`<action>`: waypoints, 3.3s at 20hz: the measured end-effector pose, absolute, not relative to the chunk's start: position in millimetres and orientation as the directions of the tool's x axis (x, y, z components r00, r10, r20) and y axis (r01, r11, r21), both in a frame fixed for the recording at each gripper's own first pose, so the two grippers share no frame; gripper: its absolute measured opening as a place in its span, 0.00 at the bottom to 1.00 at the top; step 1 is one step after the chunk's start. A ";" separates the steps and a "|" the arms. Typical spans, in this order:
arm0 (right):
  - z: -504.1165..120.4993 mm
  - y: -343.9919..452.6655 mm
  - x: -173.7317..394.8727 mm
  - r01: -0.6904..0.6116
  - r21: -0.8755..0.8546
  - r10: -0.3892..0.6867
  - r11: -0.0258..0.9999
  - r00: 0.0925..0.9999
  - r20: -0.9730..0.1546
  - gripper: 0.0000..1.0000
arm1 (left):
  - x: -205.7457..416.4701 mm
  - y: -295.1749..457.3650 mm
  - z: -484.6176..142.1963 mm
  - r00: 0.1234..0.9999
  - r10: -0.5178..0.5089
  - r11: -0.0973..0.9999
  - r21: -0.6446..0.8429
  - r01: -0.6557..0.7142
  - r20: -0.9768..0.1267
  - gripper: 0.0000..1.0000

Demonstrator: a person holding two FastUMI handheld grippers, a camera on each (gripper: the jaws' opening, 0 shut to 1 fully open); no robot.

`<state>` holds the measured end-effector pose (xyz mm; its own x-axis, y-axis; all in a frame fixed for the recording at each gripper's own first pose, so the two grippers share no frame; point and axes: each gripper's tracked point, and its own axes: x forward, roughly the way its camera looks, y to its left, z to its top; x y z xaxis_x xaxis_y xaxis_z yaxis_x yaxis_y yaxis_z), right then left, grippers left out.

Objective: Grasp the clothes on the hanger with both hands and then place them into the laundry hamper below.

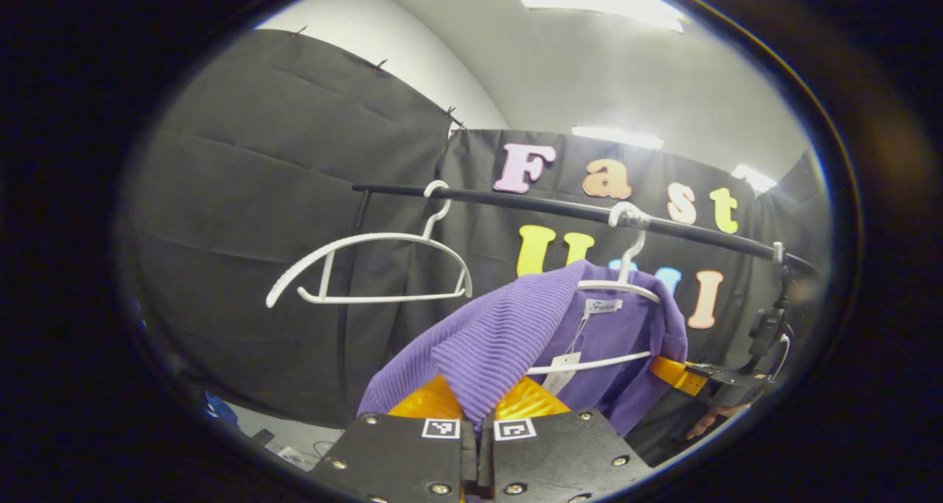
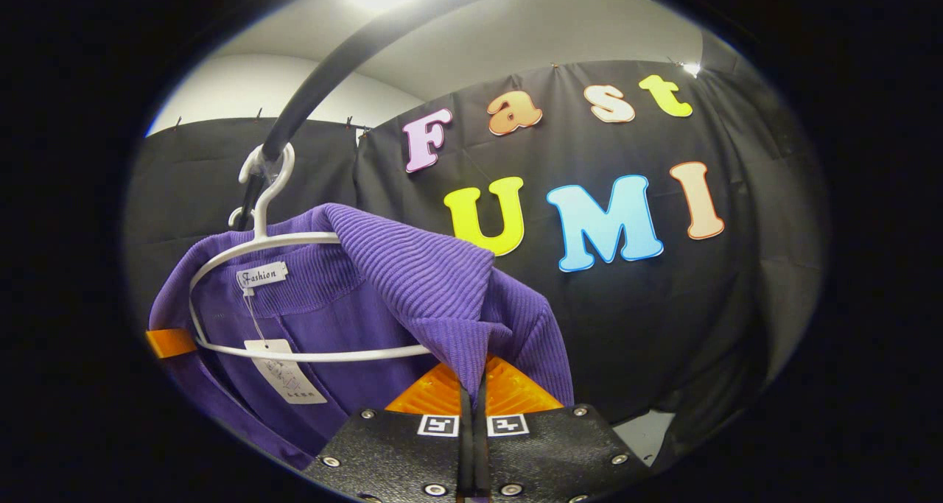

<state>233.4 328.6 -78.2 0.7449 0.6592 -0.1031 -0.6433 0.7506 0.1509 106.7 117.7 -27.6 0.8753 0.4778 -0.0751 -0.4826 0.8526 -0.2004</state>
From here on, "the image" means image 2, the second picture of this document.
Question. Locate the white plastic clothes hanger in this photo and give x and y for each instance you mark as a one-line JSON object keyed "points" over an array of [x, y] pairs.
{"points": [[260, 212], [234, 216]]}

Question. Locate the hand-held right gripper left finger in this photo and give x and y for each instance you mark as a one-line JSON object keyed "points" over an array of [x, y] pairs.
{"points": [[398, 455]]}

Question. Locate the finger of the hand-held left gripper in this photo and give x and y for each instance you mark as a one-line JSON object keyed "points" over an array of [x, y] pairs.
{"points": [[171, 343]]}

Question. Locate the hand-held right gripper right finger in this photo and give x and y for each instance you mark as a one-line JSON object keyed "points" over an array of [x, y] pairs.
{"points": [[552, 451]]}

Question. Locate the purple knit cardigan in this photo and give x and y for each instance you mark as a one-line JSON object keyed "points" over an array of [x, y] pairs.
{"points": [[412, 275]]}

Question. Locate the black metal clothes rack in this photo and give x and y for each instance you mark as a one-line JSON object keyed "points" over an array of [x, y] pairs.
{"points": [[324, 76]]}

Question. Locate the black backdrop cloth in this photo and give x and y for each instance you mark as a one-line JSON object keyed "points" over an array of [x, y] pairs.
{"points": [[663, 304]]}

